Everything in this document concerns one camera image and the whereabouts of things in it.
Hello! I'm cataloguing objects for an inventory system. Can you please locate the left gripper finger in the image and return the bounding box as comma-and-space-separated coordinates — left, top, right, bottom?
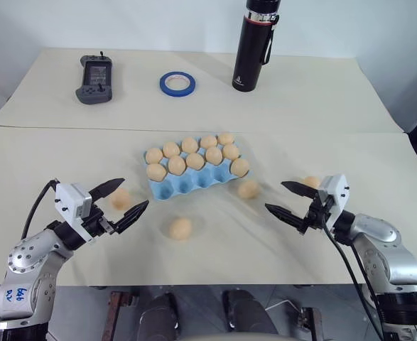
88, 177, 126, 206
112, 199, 150, 235

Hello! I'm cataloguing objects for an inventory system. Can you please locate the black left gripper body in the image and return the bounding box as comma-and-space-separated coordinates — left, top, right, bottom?
81, 203, 119, 239

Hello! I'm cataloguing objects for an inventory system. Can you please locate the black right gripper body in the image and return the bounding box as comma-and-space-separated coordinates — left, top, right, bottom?
305, 195, 336, 232

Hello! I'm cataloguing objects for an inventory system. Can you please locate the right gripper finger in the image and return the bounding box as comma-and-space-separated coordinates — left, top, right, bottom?
264, 203, 308, 234
281, 180, 322, 200

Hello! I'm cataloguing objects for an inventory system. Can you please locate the blue egg tray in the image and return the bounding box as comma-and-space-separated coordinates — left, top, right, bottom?
143, 134, 254, 201

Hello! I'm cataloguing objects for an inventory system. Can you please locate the cream table cloth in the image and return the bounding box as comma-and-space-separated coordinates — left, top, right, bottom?
0, 48, 413, 134
0, 126, 417, 287

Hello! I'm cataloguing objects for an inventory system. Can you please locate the dark rounded shape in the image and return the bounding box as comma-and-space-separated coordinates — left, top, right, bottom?
222, 289, 278, 337
139, 293, 179, 341

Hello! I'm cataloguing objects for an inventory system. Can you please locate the grey handheld remote controller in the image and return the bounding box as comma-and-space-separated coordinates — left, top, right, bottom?
74, 50, 115, 105

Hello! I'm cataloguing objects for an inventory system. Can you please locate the blue tape roll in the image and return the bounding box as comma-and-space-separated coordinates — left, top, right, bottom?
159, 70, 197, 97

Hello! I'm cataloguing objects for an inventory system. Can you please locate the black thermos bottle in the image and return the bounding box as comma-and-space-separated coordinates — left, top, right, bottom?
230, 0, 282, 92

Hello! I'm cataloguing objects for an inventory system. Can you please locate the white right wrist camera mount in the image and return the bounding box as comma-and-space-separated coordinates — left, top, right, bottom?
317, 173, 352, 232

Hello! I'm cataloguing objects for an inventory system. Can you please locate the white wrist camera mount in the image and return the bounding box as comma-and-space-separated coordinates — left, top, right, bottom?
317, 173, 352, 232
54, 183, 94, 243

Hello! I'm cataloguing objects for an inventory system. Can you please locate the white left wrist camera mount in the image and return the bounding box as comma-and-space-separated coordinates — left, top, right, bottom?
54, 183, 94, 243

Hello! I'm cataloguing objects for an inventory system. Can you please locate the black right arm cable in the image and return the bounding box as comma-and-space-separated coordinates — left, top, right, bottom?
320, 204, 385, 341

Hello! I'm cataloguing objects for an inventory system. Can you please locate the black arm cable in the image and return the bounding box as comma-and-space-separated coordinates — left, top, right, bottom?
320, 204, 385, 341
20, 179, 60, 239

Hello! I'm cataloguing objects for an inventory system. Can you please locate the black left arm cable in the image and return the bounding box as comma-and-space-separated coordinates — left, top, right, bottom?
20, 179, 60, 239

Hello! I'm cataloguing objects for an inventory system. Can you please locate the white floor cable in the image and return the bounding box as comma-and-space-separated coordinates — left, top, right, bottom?
264, 298, 300, 313

